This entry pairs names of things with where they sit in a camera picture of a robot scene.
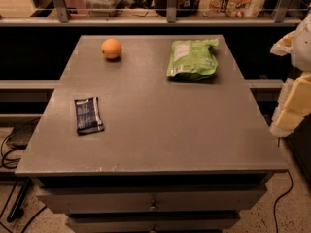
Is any green snack bag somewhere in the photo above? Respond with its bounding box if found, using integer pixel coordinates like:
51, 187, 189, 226
166, 39, 219, 81

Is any dark blue snack bar wrapper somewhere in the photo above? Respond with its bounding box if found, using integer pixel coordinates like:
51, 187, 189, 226
74, 97, 105, 135

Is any grey cabinet drawer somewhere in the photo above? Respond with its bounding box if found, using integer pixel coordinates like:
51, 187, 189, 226
66, 213, 240, 233
37, 185, 266, 214

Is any black cable right floor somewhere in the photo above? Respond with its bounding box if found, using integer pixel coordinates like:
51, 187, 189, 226
272, 170, 294, 233

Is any colourful food bag on shelf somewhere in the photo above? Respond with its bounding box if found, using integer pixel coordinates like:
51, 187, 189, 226
201, 0, 265, 18

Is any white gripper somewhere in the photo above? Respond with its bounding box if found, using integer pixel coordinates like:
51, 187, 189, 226
270, 14, 311, 137

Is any metal shelf rail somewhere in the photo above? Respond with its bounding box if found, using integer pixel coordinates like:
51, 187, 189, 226
0, 0, 310, 27

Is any black cables left floor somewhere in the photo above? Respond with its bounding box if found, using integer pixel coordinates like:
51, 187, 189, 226
0, 117, 48, 233

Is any orange fruit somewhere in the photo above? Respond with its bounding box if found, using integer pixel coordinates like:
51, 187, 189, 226
101, 39, 122, 59

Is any grey lower cabinet drawer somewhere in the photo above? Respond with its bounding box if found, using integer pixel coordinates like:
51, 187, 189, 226
66, 213, 240, 233

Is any black power box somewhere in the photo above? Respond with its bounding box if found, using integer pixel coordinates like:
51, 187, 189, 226
6, 123, 36, 149

